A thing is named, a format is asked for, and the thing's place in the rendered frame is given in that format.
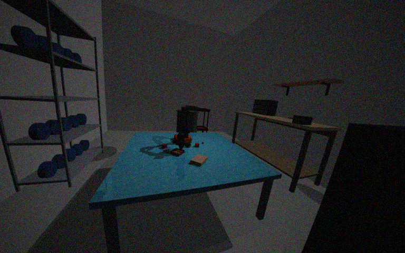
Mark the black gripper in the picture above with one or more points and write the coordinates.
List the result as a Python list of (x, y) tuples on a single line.
[(187, 144)]

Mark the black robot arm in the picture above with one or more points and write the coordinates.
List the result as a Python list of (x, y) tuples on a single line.
[(183, 127)]

